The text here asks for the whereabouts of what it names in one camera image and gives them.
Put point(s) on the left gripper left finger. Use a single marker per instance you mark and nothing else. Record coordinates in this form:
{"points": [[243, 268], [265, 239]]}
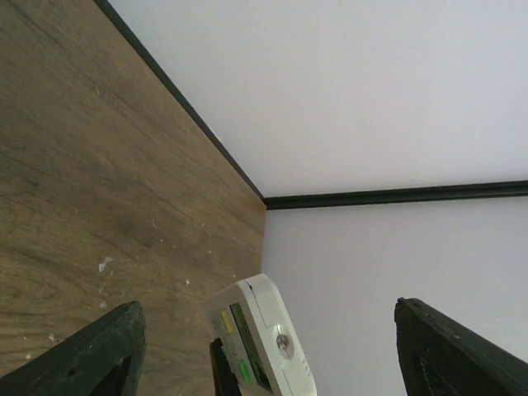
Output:
{"points": [[104, 358]]}

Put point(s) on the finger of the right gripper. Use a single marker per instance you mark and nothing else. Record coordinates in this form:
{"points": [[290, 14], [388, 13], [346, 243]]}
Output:
{"points": [[225, 381]]}

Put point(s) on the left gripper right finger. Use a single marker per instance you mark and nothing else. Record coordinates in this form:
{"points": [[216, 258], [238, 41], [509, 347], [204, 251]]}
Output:
{"points": [[439, 356]]}

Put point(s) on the white remote control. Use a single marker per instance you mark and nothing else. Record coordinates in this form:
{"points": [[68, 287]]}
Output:
{"points": [[259, 339]]}

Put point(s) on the black aluminium frame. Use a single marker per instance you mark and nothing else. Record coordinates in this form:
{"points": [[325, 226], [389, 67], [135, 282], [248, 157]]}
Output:
{"points": [[472, 191]]}

